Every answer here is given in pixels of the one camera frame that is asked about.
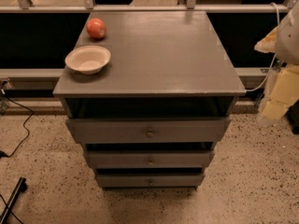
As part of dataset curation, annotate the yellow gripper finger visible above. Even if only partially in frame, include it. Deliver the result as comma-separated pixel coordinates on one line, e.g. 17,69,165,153
258,64,299,125
254,27,278,53

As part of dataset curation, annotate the grey top drawer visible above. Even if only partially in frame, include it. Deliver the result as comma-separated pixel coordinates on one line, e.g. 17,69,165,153
66,118,230,144

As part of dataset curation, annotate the grey drawer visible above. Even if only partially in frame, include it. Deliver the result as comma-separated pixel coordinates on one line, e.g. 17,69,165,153
66,118,230,144
95,173,205,188
83,150,215,169

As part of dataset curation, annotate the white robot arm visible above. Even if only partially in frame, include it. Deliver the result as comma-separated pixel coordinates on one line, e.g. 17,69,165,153
254,3,299,125

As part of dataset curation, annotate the grey wooden drawer cabinet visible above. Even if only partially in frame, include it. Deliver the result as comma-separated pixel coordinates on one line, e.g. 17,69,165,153
53,12,245,176

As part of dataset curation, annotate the grey bottom drawer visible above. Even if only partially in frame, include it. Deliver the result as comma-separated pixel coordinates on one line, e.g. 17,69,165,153
95,173,205,188

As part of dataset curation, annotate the grey middle drawer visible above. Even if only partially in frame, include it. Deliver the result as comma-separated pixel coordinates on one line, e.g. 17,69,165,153
83,150,215,169

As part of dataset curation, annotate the red orange round fruit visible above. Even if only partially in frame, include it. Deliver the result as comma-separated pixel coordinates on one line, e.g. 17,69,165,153
86,18,107,39

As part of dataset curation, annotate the white paper bowl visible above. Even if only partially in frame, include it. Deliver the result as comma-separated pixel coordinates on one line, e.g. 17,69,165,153
64,46,111,75

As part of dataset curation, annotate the black metal stand leg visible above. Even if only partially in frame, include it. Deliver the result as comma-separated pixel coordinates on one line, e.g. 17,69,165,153
0,177,27,224

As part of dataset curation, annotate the white cable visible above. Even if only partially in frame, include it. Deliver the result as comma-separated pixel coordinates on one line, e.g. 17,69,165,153
246,2,281,93

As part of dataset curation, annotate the metal railing frame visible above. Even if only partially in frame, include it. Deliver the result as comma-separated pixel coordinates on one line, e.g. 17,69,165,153
1,0,298,77

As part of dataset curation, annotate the black floor cable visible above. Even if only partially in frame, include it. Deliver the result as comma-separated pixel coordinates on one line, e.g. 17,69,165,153
0,89,35,159

